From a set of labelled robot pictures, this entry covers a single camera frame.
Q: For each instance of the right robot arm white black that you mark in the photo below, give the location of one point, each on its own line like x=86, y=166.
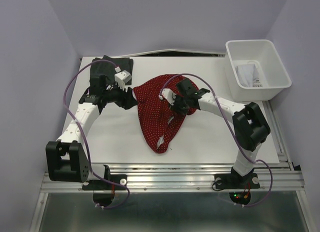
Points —
x=246, y=122

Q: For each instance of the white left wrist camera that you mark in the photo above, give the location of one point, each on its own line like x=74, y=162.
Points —
x=121, y=78

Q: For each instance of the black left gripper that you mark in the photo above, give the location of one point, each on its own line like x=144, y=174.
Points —
x=127, y=100

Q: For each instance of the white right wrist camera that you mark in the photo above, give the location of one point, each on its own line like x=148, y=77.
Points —
x=168, y=95

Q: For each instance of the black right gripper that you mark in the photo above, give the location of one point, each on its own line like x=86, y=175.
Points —
x=184, y=110

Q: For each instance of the dark grey dotted skirt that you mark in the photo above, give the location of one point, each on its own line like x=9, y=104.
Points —
x=108, y=70

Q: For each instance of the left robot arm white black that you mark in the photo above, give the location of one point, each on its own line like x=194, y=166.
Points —
x=66, y=157

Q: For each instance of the white plastic bin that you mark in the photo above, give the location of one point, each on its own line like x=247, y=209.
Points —
x=263, y=53

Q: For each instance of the red dotted skirt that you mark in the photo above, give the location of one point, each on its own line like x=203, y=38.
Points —
x=159, y=124

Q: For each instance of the aluminium rail frame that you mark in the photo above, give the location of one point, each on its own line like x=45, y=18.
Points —
x=156, y=178

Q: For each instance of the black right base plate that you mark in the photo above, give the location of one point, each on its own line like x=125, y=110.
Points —
x=228, y=181

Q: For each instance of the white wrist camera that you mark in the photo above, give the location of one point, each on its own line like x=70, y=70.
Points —
x=121, y=78
x=168, y=95

